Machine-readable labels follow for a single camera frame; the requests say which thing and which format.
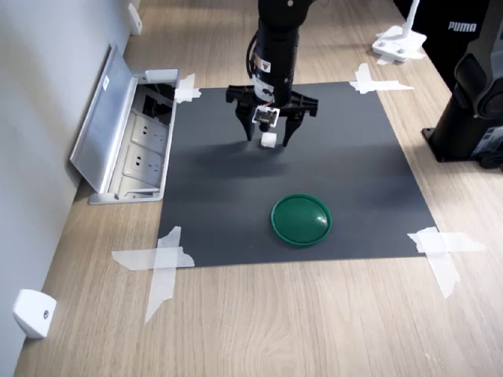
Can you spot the small white plastic terminal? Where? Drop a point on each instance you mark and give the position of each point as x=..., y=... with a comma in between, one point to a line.
x=269, y=142

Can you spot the round green lid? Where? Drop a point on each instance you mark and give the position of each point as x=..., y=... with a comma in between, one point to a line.
x=300, y=220

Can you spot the white tape strip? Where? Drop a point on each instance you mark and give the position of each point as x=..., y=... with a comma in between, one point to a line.
x=463, y=242
x=188, y=95
x=363, y=74
x=188, y=84
x=133, y=260
x=393, y=86
x=162, y=286
x=446, y=275

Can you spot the dark grey mat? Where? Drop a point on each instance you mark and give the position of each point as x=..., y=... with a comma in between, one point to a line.
x=220, y=184

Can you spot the white power socket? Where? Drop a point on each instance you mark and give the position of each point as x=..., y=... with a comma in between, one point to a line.
x=150, y=131
x=143, y=162

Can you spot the white stand with flat foot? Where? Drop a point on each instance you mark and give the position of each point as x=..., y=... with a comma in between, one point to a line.
x=399, y=43

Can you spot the black fabric with white logo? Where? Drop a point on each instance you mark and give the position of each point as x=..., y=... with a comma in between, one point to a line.
x=444, y=47

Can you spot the grey partition panel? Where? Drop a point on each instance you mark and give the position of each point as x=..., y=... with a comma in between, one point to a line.
x=31, y=118

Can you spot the white slim wall bracket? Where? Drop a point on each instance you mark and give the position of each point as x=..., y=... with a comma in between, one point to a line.
x=134, y=17

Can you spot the silver hinged duct lid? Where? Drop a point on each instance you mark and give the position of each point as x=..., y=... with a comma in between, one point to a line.
x=102, y=118

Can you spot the white corner bracket with screw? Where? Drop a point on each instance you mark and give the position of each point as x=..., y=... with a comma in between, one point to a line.
x=33, y=314

